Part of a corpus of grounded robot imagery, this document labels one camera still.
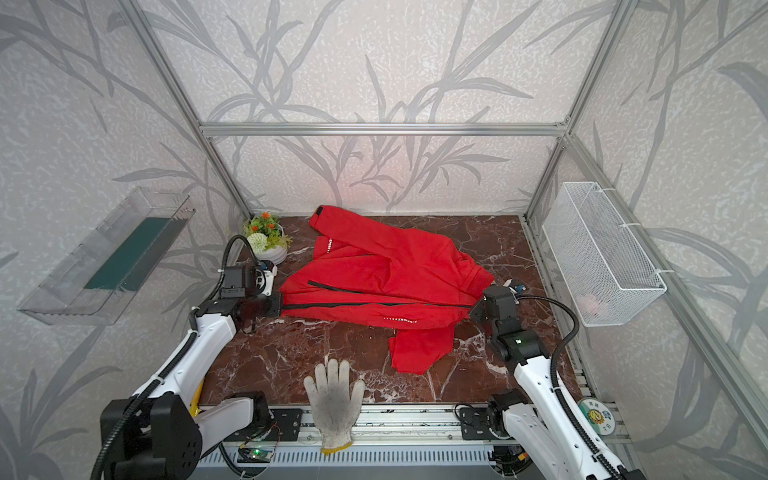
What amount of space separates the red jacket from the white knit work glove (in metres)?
0.14

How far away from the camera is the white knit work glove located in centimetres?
73

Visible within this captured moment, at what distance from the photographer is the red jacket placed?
2.77 feet
